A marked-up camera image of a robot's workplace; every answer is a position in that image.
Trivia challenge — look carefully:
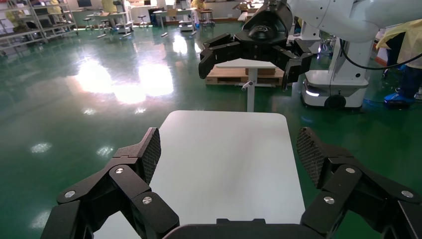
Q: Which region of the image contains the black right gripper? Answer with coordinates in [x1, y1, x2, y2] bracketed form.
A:
[199, 0, 314, 91]

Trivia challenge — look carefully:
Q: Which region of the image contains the brown wooden stool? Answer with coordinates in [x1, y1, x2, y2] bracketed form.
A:
[199, 9, 215, 28]

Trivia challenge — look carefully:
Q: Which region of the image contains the wooden pallet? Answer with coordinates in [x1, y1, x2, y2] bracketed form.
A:
[205, 65, 285, 87]

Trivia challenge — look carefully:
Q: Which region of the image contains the white workbench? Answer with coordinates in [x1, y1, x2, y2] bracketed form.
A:
[86, 10, 133, 37]
[152, 7, 199, 37]

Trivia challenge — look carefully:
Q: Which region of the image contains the white wheeled robot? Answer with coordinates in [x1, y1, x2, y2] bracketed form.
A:
[288, 21, 375, 110]

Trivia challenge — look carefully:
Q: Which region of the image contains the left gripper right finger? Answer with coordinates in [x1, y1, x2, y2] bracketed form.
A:
[296, 126, 422, 239]

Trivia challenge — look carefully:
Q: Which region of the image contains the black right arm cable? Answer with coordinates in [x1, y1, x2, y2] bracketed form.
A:
[338, 39, 422, 71]

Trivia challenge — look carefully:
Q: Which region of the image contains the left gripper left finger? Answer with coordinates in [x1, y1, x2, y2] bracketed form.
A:
[41, 127, 180, 239]

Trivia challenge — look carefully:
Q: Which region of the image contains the grey metal shelving rack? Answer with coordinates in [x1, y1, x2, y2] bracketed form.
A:
[0, 0, 48, 52]
[28, 0, 79, 41]

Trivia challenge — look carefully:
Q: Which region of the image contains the white pedestal table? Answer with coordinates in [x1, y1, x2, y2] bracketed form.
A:
[215, 58, 284, 113]

